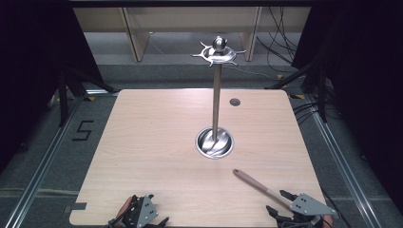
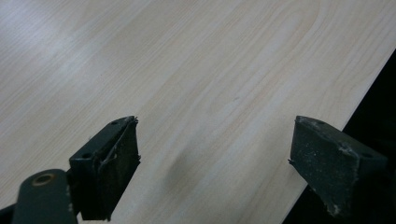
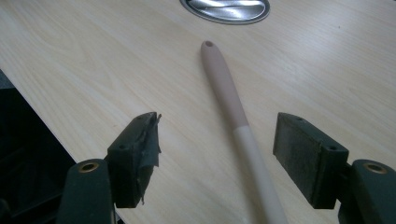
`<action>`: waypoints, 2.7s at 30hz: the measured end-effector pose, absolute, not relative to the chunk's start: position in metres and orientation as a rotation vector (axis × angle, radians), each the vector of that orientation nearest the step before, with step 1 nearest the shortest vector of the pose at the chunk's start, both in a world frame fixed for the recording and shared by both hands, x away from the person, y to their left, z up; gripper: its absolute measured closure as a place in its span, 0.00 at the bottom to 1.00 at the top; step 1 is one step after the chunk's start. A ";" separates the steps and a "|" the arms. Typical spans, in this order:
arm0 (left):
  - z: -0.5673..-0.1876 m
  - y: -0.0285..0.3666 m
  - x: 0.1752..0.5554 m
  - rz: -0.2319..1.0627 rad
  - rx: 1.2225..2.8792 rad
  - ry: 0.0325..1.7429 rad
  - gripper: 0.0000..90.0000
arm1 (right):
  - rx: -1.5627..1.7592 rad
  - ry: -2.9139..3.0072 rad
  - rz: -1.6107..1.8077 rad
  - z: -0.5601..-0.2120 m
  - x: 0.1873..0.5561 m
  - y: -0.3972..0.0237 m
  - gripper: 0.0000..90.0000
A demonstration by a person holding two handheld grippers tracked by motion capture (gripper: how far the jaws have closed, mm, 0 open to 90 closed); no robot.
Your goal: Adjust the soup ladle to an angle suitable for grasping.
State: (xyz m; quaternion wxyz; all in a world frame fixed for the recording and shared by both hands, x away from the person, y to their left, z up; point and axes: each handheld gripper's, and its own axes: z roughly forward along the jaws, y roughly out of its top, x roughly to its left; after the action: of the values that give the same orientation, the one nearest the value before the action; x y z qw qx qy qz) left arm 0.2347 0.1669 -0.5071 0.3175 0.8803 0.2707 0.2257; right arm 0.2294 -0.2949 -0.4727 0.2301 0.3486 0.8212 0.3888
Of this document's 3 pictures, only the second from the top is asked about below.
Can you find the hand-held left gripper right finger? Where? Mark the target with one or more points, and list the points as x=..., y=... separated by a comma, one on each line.
x=330, y=161

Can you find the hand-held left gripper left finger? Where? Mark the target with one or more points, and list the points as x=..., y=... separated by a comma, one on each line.
x=104, y=168

